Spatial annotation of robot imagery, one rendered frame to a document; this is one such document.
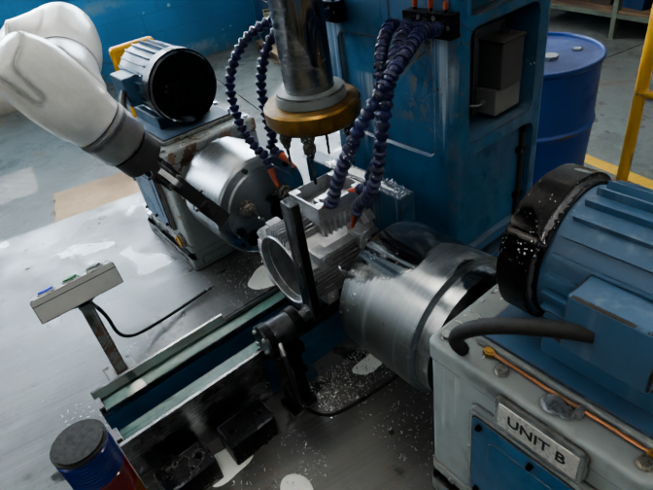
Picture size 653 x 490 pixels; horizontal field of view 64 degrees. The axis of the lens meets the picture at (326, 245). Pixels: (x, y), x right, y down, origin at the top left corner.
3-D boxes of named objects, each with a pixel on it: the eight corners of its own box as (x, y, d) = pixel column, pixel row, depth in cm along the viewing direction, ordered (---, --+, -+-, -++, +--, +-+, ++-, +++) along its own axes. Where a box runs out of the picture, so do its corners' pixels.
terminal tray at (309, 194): (336, 197, 117) (331, 168, 113) (368, 214, 110) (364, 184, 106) (293, 221, 112) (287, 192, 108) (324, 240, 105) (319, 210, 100)
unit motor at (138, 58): (197, 157, 175) (155, 25, 150) (250, 188, 153) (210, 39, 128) (125, 190, 164) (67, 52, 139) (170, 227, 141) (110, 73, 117)
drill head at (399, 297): (406, 280, 115) (399, 181, 101) (585, 386, 88) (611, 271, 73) (319, 341, 104) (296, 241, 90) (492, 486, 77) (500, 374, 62)
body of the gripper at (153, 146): (152, 133, 81) (193, 167, 88) (131, 122, 87) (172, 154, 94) (121, 172, 80) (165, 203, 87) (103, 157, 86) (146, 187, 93)
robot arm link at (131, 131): (106, 94, 83) (135, 118, 87) (69, 139, 82) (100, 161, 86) (126, 106, 77) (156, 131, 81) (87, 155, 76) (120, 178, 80)
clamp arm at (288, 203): (315, 307, 101) (292, 194, 86) (325, 315, 99) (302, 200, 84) (300, 317, 99) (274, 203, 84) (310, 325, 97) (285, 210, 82)
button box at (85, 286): (119, 279, 116) (107, 258, 114) (124, 281, 109) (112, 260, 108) (40, 320, 108) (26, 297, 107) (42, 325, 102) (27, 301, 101)
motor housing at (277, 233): (333, 244, 129) (322, 177, 118) (388, 278, 116) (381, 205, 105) (266, 285, 120) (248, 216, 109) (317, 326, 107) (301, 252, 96)
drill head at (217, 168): (248, 186, 160) (227, 108, 146) (322, 229, 136) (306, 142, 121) (175, 222, 149) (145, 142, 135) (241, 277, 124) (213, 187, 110)
